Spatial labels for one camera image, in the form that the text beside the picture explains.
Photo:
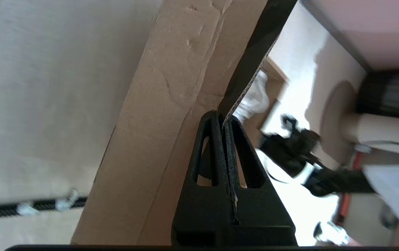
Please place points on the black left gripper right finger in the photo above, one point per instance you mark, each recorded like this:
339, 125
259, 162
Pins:
262, 209

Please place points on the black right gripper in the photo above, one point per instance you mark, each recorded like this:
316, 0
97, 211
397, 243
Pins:
290, 150

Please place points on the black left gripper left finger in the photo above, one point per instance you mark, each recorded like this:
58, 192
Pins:
192, 209

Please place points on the brown cardboard shoe box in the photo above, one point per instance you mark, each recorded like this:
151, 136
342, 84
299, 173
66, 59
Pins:
157, 104

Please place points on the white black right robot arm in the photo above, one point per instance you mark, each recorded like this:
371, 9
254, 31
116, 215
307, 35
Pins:
342, 181

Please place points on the orange red strut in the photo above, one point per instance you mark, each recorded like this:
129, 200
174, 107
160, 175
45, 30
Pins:
346, 205

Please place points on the beige ribbed cylinder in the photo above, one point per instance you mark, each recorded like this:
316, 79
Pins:
388, 129

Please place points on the dark striped panel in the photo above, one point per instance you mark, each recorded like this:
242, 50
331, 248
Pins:
394, 94

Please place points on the pink furniture with grey base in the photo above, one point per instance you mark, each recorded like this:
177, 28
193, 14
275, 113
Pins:
377, 28

